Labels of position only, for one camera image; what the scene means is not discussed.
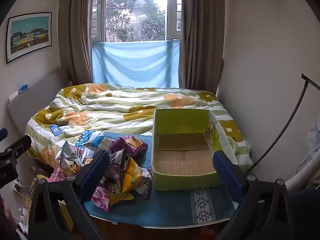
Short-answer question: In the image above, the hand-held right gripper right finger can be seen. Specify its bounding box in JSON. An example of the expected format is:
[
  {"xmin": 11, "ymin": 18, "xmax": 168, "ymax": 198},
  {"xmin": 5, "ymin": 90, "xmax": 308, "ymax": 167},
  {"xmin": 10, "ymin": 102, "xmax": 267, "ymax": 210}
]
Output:
[{"xmin": 212, "ymin": 151, "xmax": 290, "ymax": 240}]

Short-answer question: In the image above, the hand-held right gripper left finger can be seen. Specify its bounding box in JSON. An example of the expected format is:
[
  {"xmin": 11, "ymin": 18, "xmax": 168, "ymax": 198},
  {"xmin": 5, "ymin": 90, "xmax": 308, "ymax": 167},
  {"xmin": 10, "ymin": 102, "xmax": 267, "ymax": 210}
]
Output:
[{"xmin": 29, "ymin": 150, "xmax": 110, "ymax": 240}]

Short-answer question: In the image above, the pile of mixed snack bags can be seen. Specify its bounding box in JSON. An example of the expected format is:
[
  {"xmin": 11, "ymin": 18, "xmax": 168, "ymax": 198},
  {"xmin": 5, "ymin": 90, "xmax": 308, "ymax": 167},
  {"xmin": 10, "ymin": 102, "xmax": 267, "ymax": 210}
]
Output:
[{"xmin": 47, "ymin": 135, "xmax": 153, "ymax": 212}]

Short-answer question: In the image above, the green cardboard box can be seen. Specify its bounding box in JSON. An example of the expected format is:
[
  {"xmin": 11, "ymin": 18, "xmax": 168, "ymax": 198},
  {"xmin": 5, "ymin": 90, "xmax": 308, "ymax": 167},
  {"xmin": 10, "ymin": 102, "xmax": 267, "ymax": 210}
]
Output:
[{"xmin": 152, "ymin": 108, "xmax": 238, "ymax": 192}]

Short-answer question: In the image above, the patterned white bag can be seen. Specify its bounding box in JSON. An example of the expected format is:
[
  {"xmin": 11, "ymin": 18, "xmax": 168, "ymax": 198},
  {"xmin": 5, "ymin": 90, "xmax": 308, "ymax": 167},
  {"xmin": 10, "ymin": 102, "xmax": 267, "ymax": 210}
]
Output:
[{"xmin": 74, "ymin": 130, "xmax": 110, "ymax": 160}]

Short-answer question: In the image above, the blue tag card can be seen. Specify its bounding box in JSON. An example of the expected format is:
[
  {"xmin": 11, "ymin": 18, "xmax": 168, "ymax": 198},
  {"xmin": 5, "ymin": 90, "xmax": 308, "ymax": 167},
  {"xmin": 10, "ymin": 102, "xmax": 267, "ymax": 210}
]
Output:
[{"xmin": 49, "ymin": 124, "xmax": 62, "ymax": 137}]

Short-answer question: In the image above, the grey headboard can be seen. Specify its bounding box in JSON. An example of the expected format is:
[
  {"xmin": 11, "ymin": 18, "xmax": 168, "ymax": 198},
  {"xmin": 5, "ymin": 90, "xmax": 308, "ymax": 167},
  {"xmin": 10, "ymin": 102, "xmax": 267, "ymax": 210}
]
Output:
[{"xmin": 7, "ymin": 67, "xmax": 73, "ymax": 135}]

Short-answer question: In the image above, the floral blanket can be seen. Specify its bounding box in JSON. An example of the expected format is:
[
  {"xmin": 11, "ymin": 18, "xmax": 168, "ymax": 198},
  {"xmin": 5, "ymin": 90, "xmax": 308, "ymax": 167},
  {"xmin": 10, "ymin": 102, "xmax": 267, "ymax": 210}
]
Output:
[{"xmin": 25, "ymin": 83, "xmax": 253, "ymax": 173}]

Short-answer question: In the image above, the dark blue cloth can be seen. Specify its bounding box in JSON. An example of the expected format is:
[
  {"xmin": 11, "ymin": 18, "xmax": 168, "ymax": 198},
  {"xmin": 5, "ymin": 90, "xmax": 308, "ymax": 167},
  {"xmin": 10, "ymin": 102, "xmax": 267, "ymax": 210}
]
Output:
[{"xmin": 286, "ymin": 186, "xmax": 320, "ymax": 240}]

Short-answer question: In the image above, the framed town picture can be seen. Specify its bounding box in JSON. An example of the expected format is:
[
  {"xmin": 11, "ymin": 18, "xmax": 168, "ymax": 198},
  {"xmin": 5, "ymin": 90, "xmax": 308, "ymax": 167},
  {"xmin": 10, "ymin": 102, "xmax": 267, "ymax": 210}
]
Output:
[{"xmin": 5, "ymin": 12, "xmax": 53, "ymax": 64}]

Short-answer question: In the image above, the light blue window cloth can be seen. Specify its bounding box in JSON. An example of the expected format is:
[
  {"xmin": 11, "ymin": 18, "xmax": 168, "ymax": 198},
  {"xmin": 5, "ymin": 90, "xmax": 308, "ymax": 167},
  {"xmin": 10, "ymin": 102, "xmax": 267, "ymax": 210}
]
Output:
[{"xmin": 92, "ymin": 40, "xmax": 180, "ymax": 88}]

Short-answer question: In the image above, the black lamp stand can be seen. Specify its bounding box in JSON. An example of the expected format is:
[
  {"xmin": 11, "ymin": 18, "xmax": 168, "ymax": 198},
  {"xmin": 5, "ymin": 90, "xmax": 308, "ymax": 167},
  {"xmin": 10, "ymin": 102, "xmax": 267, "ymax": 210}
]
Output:
[{"xmin": 246, "ymin": 73, "xmax": 320, "ymax": 173}]

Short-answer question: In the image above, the brown curtain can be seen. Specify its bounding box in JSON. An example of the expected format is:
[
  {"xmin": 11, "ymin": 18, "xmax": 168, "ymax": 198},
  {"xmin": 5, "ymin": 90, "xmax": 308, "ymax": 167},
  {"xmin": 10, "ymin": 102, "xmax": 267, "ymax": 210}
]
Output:
[
  {"xmin": 180, "ymin": 0, "xmax": 225, "ymax": 93},
  {"xmin": 59, "ymin": 0, "xmax": 108, "ymax": 85}
]

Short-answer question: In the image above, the window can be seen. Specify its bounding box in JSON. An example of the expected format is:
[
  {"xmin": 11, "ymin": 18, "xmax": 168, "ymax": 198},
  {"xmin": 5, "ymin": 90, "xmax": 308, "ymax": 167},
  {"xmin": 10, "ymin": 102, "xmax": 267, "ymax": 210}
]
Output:
[{"xmin": 92, "ymin": 0, "xmax": 183, "ymax": 43}]

